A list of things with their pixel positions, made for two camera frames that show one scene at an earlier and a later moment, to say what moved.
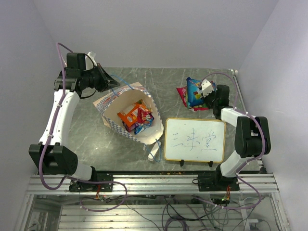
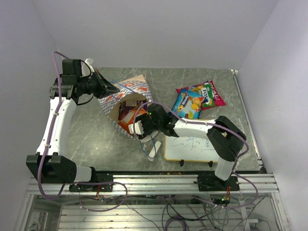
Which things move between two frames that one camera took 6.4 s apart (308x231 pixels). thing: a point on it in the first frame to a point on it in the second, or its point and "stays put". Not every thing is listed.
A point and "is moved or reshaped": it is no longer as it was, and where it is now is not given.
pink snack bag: (183, 92) is moved or reshaped
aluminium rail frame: (151, 203) stays put
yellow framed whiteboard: (197, 140) stays put
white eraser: (154, 151) stays put
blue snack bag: (194, 93) to (187, 104)
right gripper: (212, 93) to (143, 118)
